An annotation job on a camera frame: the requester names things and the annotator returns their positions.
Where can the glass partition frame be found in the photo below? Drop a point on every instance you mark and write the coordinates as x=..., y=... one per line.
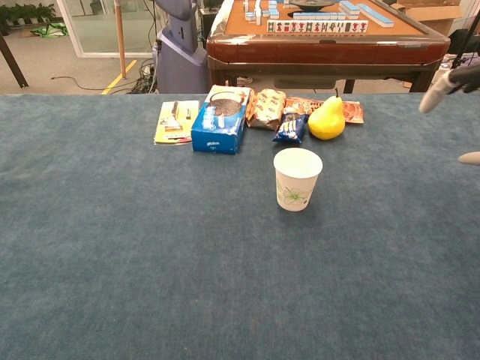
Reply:
x=71, y=30

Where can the potted green plants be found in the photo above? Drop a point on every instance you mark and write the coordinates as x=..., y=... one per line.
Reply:
x=26, y=13

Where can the brown mahjong table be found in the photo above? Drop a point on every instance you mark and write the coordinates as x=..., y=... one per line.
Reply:
x=322, y=50

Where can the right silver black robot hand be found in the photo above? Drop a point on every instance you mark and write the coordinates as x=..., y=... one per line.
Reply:
x=431, y=99

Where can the yellow razor blister pack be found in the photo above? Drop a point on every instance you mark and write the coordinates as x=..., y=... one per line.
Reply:
x=174, y=123

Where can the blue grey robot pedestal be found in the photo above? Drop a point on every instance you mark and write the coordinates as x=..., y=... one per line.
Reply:
x=180, y=56

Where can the white paper cup green print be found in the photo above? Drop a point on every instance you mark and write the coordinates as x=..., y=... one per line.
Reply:
x=296, y=180

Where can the wooden pole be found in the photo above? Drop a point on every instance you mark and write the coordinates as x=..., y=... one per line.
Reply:
x=120, y=41

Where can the black slanted table leg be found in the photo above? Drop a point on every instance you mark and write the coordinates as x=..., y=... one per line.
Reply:
x=13, y=62

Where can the orange white snack bag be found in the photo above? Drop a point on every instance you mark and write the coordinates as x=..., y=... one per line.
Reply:
x=267, y=108

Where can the small blue Oreo packet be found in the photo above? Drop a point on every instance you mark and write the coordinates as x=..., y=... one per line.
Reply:
x=290, y=128

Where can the brown orange spout pouch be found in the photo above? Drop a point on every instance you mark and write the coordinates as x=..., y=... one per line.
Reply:
x=353, y=112

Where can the cardboard box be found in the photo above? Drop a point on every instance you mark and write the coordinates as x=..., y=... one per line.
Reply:
x=435, y=17

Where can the yellow pear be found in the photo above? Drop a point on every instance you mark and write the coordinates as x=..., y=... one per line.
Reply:
x=328, y=120

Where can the mahjong tile row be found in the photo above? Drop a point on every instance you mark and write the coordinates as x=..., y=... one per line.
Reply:
x=318, y=26

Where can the blue felt table cover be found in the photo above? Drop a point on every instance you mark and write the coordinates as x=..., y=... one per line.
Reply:
x=187, y=243

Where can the green bag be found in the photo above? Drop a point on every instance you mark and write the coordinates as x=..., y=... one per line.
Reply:
x=50, y=30

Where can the black tripod stand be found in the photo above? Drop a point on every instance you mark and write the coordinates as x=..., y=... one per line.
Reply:
x=465, y=41

